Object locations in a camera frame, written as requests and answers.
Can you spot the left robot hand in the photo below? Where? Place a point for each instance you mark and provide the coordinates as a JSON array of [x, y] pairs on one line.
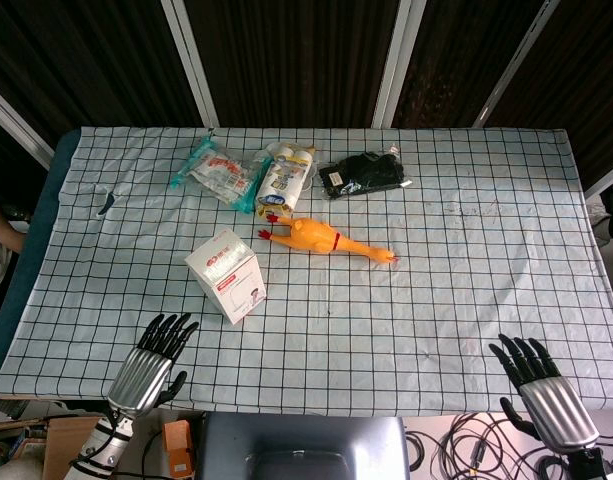
[[139, 374]]

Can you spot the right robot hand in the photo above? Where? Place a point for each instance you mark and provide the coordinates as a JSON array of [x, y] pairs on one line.
[[555, 398]]

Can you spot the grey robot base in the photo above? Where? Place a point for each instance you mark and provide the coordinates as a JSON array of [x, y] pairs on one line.
[[304, 446]]

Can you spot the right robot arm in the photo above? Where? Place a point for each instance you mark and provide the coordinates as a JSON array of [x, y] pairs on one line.
[[595, 464]]

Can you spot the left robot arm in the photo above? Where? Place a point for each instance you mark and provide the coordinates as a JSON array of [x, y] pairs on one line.
[[100, 447]]

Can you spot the orange box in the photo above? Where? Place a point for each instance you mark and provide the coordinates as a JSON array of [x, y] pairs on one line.
[[178, 448]]

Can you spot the brown cardboard box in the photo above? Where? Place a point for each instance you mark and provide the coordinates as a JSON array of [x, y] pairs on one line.
[[66, 445]]

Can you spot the white cardboard box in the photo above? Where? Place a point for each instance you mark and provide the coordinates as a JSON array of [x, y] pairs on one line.
[[228, 274]]

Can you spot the teal table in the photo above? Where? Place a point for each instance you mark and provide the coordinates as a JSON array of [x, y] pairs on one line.
[[23, 260]]

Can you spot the white checkered tablecloth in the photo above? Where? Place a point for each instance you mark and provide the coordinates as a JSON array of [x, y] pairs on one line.
[[306, 280]]

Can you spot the person in white shirt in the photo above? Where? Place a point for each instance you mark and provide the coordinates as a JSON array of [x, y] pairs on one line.
[[0, 240]]

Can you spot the teal-edged plastic snack bag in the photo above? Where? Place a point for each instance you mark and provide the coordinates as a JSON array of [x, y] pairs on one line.
[[217, 170]]

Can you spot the yellow rubber chicken toy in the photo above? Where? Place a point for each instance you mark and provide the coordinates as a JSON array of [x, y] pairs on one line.
[[322, 240]]

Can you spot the white and yellow roll pack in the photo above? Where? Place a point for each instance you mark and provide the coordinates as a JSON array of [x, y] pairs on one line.
[[283, 182]]

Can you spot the black gloves in plastic bag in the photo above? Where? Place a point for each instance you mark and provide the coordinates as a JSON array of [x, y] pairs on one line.
[[364, 174]]

